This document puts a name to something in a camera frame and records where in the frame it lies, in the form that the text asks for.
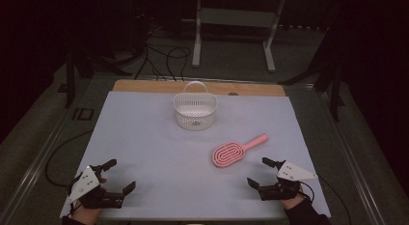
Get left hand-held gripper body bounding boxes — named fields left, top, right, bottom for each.
left=66, top=166, right=125, bottom=210

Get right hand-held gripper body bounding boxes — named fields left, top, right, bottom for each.
left=259, top=160, right=318, bottom=202

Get pink hairbrush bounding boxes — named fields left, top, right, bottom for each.
left=211, top=132, right=269, bottom=169

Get white plastic basket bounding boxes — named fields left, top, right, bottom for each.
left=173, top=80, right=219, bottom=132

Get person's right hand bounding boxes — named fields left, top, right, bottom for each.
left=280, top=191, right=307, bottom=211

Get person's left hand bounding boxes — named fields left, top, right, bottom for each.
left=70, top=200, right=103, bottom=225

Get white table mat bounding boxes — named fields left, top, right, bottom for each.
left=59, top=90, right=332, bottom=221

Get black stand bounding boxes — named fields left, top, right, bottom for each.
left=278, top=25, right=345, bottom=123
left=57, top=49, right=133, bottom=109

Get white metal stand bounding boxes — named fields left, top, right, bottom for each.
left=191, top=0, right=286, bottom=73

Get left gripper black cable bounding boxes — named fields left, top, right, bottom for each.
left=44, top=129, right=95, bottom=188

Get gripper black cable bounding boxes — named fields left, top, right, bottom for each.
left=44, top=129, right=95, bottom=188
left=298, top=175, right=352, bottom=225

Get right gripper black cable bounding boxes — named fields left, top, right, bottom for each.
left=298, top=175, right=352, bottom=225

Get metal floor rail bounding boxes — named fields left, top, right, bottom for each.
left=316, top=88, right=387, bottom=225
left=0, top=103, right=81, bottom=225

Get black floor socket frame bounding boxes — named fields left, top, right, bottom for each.
left=71, top=106, right=95, bottom=122

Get black floor cables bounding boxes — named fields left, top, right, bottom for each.
left=133, top=25, right=193, bottom=82

